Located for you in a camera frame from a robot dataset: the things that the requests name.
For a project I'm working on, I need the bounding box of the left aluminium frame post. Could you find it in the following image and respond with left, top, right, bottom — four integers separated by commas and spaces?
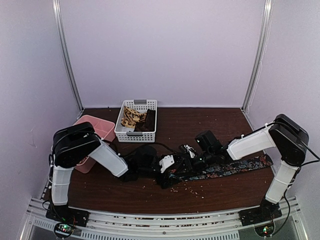
52, 0, 84, 113

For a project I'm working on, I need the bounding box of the yellow floral tie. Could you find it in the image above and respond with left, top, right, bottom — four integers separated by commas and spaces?
121, 106, 147, 129

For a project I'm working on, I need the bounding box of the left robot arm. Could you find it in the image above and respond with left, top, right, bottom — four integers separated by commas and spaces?
50, 121, 176, 222

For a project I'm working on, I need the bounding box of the white perforated plastic basket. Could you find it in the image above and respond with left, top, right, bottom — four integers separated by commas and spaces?
114, 99, 158, 143

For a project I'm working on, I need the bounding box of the aluminium front rail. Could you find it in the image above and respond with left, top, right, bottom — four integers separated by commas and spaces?
17, 197, 310, 240

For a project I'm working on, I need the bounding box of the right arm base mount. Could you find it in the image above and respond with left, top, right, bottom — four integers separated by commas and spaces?
238, 204, 282, 227

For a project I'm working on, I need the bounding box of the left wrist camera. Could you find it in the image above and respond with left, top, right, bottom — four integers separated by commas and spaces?
158, 154, 179, 174

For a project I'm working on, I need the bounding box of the navy floral patterned tie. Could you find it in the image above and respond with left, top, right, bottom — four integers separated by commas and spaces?
176, 154, 273, 183

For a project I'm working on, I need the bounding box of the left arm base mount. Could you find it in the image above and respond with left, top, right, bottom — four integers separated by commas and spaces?
45, 204, 90, 227

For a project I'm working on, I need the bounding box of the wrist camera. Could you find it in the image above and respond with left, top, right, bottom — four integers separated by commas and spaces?
178, 144, 198, 159
158, 154, 179, 174

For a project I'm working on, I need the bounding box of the dark brown red floral tie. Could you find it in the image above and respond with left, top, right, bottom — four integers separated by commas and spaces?
134, 109, 156, 132

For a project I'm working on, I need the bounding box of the pink divided organizer tray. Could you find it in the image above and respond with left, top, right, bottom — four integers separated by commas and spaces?
74, 115, 116, 174

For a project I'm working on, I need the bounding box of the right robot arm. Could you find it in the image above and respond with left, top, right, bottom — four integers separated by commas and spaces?
190, 114, 313, 221

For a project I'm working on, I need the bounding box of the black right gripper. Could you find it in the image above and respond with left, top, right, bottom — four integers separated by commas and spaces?
174, 150, 215, 177

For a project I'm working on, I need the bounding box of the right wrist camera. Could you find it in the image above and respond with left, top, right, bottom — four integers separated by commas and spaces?
178, 144, 198, 159

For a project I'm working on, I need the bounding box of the right aluminium frame post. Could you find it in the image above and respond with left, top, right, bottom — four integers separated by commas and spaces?
242, 0, 274, 114

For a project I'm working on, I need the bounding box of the aluminium frame post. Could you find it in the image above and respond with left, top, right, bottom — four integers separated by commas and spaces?
52, 0, 84, 113
242, 0, 274, 114

